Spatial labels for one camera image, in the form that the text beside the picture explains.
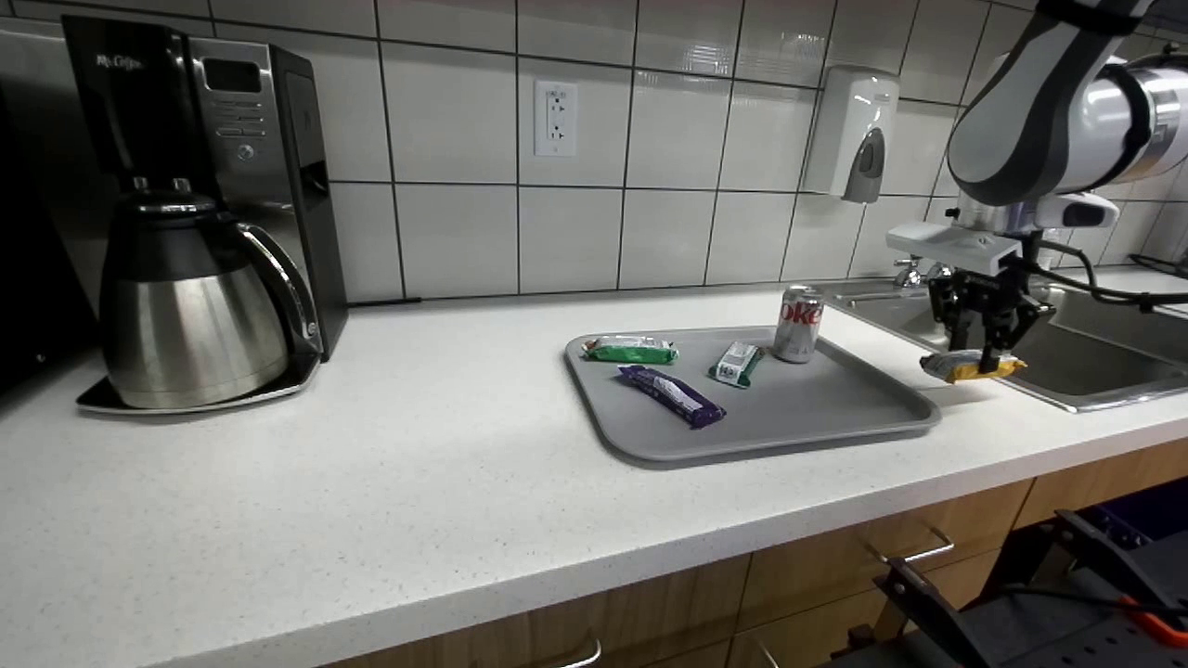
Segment steel coffee carafe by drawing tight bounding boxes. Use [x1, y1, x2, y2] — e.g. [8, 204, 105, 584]
[96, 195, 330, 414]

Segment red and white soda can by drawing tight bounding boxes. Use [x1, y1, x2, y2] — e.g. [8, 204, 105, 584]
[772, 284, 832, 369]

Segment stainless steel sink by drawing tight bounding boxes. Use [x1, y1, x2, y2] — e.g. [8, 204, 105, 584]
[822, 263, 1188, 416]

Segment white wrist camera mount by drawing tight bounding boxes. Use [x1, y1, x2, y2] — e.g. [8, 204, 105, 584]
[885, 219, 1033, 286]

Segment green and white chocolate bar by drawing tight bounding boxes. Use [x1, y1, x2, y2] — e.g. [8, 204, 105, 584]
[710, 338, 765, 391]

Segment purple chocolate bar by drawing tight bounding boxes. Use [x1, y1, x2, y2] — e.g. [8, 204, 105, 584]
[613, 362, 733, 436]

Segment black microwave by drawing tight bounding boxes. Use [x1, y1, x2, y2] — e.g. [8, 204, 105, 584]
[0, 70, 105, 400]

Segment black stand with orange part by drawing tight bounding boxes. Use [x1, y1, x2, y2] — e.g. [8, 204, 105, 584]
[836, 505, 1188, 668]

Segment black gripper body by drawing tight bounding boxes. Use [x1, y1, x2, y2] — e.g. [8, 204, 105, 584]
[926, 266, 1057, 327]

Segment white wall soap dispenser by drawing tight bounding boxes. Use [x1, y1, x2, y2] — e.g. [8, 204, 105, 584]
[799, 67, 904, 208]

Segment white wall outlet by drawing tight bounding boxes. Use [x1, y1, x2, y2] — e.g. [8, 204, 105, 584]
[536, 80, 582, 160]

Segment grey plastic tray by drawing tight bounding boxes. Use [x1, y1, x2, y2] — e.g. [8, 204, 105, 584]
[560, 324, 949, 470]

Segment black coffee maker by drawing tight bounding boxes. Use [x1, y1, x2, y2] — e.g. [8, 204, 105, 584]
[59, 13, 355, 420]

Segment yellow chocolate bar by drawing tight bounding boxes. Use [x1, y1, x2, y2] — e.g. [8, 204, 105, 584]
[919, 347, 1033, 391]

